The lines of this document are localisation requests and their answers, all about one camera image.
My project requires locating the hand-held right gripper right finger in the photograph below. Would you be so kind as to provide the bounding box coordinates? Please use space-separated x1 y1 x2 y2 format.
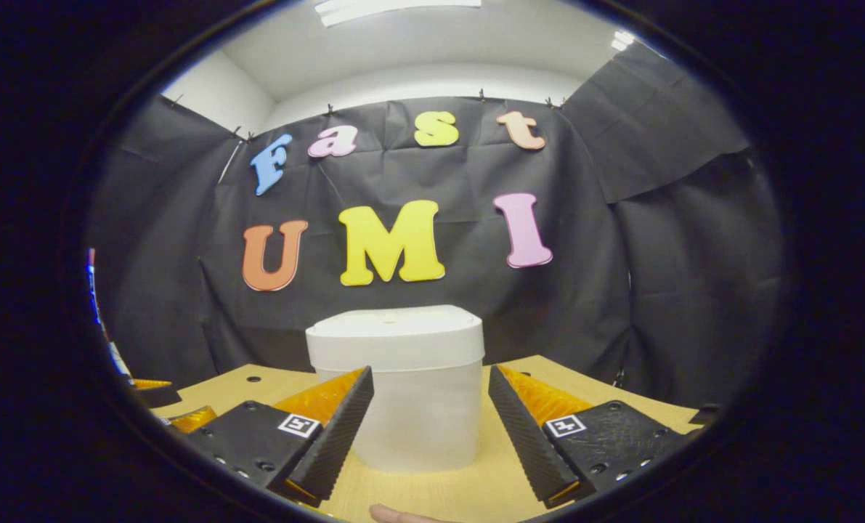
487 365 702 509

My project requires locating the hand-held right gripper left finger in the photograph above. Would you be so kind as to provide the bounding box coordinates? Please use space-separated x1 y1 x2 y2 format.
182 365 375 508

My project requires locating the white desktop garbage bin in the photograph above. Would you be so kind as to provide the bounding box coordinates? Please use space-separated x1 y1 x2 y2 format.
305 304 486 474

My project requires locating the wooden desktop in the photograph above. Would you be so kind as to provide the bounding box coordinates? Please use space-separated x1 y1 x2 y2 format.
149 354 702 523

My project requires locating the computer monitor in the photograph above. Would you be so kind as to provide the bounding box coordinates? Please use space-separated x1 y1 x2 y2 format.
86 247 107 338

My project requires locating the black backdrop cloth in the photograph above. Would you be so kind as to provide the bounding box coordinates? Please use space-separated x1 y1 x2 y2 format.
87 40 785 408

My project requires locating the long ceiling light panel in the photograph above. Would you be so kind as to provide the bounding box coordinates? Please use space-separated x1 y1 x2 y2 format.
314 0 482 28

